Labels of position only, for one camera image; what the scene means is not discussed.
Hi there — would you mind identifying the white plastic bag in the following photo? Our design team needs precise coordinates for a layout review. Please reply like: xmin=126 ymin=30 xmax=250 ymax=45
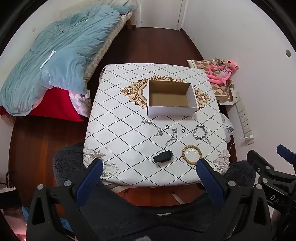
xmin=221 ymin=113 xmax=233 ymax=142

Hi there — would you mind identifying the light blue duvet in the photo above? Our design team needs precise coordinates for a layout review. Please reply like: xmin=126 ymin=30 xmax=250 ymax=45
xmin=0 ymin=5 xmax=133 ymax=116

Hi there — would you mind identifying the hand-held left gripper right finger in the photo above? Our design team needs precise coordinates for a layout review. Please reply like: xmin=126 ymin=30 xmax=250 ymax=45
xmin=196 ymin=158 xmax=273 ymax=241

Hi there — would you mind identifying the silver charm bracelet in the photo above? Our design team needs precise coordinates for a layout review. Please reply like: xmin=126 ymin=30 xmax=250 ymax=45
xmin=141 ymin=120 xmax=164 ymax=137

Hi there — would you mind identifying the diamond patterned white tablecloth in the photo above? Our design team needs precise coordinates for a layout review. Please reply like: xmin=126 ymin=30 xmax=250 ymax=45
xmin=83 ymin=63 xmax=232 ymax=187

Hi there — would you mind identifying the brown diamond patterned cushion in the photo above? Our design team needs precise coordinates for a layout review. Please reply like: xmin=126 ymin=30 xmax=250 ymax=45
xmin=187 ymin=59 xmax=235 ymax=105

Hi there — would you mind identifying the white power strip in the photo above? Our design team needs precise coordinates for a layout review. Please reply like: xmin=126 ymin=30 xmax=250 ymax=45
xmin=233 ymin=91 xmax=254 ymax=146

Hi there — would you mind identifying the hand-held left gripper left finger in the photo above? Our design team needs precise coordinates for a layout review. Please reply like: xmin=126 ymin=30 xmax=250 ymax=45
xmin=26 ymin=158 xmax=104 ymax=241

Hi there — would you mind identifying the white cardboard box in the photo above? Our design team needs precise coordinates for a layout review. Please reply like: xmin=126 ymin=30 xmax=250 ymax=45
xmin=147 ymin=80 xmax=199 ymax=117

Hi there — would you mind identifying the wooden bead bracelet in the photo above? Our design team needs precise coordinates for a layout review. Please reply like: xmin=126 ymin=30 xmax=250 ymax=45
xmin=181 ymin=145 xmax=202 ymax=163

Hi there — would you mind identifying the white fabric strip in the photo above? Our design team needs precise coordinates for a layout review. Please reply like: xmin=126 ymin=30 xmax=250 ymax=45
xmin=40 ymin=50 xmax=56 ymax=69

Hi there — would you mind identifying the black smart band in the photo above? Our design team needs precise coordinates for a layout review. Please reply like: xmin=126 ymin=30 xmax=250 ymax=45
xmin=153 ymin=150 xmax=174 ymax=166

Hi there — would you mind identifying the thin silver necklace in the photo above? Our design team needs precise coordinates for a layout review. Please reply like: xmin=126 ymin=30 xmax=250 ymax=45
xmin=164 ymin=128 xmax=179 ymax=146

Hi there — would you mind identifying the pink checked sheet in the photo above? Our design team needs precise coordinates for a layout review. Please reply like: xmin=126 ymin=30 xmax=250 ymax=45
xmin=68 ymin=90 xmax=93 ymax=117

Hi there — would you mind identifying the red blanket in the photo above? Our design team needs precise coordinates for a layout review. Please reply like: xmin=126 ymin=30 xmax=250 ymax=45
xmin=0 ymin=87 xmax=86 ymax=122

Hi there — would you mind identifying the pink panther plush toy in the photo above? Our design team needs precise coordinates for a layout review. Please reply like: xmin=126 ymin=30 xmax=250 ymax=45
xmin=206 ymin=60 xmax=240 ymax=84

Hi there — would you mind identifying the beige checked mattress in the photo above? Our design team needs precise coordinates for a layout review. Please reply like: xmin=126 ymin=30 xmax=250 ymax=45
xmin=83 ymin=10 xmax=134 ymax=81

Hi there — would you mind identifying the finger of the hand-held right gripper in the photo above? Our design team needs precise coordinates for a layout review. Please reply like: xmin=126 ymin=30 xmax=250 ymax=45
xmin=277 ymin=144 xmax=296 ymax=167
xmin=246 ymin=150 xmax=275 ymax=176

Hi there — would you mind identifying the teal pillow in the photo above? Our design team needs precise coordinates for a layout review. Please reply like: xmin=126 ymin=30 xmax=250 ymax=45
xmin=117 ymin=5 xmax=134 ymax=15

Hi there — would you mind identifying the silver chain bracelet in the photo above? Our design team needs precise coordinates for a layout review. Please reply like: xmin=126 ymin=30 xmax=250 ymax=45
xmin=193 ymin=125 xmax=212 ymax=145

